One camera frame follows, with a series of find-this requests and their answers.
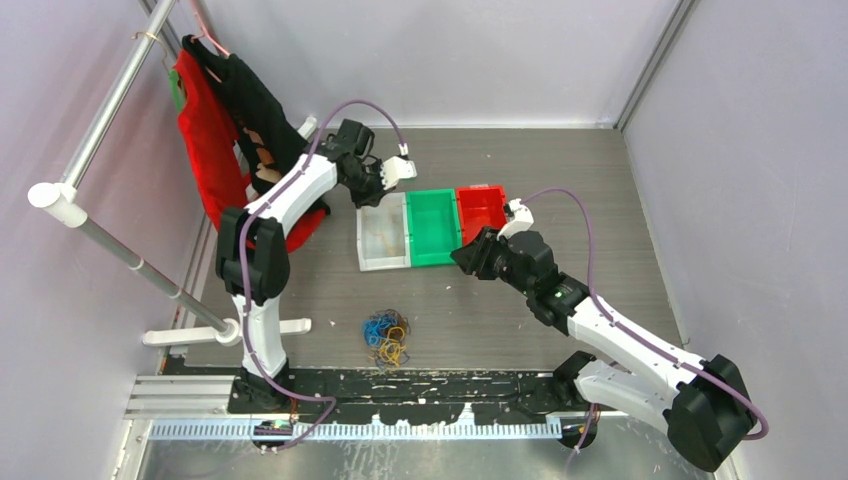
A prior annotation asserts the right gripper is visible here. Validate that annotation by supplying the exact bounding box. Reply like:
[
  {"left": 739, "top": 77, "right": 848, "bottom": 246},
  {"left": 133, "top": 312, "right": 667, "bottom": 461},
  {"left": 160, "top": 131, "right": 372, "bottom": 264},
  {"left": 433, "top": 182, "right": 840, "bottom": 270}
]
[{"left": 451, "top": 226, "right": 535, "bottom": 297}]

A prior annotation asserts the coloured cable bundle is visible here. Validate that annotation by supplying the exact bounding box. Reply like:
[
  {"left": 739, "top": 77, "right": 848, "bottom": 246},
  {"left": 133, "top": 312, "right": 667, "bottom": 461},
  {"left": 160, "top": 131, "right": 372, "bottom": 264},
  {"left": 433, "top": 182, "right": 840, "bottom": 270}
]
[{"left": 360, "top": 308, "right": 413, "bottom": 371}]

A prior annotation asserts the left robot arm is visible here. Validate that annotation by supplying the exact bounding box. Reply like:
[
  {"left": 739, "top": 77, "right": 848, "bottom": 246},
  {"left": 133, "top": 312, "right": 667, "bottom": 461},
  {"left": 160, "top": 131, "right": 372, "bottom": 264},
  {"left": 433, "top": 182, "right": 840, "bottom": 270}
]
[{"left": 215, "top": 119, "right": 394, "bottom": 413}]

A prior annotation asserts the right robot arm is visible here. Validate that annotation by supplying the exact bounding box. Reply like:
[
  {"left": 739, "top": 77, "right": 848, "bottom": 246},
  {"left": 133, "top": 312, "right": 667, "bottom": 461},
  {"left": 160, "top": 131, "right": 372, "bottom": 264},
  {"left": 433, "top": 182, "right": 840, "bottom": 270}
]
[{"left": 451, "top": 227, "right": 769, "bottom": 472}]

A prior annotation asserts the white plastic bin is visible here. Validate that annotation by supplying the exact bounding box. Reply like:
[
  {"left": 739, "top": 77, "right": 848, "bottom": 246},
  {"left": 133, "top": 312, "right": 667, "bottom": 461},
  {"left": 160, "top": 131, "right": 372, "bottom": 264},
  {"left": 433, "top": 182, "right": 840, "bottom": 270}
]
[{"left": 356, "top": 193, "right": 411, "bottom": 272}]

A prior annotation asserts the red plastic bin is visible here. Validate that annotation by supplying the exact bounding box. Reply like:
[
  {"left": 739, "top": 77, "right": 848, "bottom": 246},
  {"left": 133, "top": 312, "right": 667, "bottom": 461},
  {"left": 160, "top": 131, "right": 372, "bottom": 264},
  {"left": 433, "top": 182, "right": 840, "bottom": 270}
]
[{"left": 455, "top": 185, "right": 507, "bottom": 246}]

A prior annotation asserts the green plastic bin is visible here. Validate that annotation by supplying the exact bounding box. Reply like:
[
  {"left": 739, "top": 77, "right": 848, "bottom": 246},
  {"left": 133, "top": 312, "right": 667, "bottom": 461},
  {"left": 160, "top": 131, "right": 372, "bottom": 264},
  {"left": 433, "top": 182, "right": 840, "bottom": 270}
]
[{"left": 406, "top": 189, "right": 461, "bottom": 268}]

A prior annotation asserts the black shirt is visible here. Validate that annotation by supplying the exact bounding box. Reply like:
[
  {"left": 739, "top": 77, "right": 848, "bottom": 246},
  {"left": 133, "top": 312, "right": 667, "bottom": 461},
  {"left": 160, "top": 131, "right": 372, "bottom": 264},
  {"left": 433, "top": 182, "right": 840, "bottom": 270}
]
[{"left": 182, "top": 35, "right": 309, "bottom": 194}]

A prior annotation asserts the red shirt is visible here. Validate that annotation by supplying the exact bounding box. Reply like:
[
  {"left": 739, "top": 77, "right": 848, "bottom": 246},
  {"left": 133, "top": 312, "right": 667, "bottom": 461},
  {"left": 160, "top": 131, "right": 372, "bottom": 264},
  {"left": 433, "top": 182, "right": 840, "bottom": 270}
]
[{"left": 173, "top": 49, "right": 327, "bottom": 253}]

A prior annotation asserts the green hanger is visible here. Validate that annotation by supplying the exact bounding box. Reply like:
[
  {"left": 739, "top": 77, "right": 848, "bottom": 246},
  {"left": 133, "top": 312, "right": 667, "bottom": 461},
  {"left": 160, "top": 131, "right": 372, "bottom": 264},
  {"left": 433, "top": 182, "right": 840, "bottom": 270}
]
[{"left": 168, "top": 69, "right": 186, "bottom": 113}]

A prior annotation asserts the metal clothes rack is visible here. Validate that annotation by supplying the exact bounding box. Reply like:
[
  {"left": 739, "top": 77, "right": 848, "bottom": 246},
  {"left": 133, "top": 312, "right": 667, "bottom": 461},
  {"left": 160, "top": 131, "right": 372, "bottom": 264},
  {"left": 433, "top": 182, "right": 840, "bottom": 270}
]
[{"left": 27, "top": 0, "right": 319, "bottom": 348}]

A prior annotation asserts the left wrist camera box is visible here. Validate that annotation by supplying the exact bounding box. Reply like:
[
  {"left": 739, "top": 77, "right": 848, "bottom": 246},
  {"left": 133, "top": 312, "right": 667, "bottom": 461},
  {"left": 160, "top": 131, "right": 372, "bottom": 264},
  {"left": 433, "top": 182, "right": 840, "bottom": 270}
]
[{"left": 380, "top": 156, "right": 417, "bottom": 191}]

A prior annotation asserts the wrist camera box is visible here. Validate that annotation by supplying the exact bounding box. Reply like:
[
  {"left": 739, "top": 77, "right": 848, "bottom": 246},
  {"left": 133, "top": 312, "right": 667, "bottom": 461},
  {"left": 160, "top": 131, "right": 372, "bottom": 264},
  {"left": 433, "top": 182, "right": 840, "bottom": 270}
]
[
  {"left": 498, "top": 198, "right": 534, "bottom": 239},
  {"left": 380, "top": 156, "right": 417, "bottom": 191}
]

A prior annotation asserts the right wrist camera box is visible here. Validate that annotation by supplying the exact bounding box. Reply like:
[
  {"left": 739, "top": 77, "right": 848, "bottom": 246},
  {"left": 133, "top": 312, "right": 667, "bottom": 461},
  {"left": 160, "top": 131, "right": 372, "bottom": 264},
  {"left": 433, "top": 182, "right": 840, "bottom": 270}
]
[{"left": 498, "top": 198, "right": 534, "bottom": 239}]

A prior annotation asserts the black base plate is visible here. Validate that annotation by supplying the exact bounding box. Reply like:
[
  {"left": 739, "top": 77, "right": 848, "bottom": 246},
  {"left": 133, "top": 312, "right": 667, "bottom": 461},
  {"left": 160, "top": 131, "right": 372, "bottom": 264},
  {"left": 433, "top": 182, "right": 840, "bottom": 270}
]
[{"left": 226, "top": 368, "right": 589, "bottom": 426}]

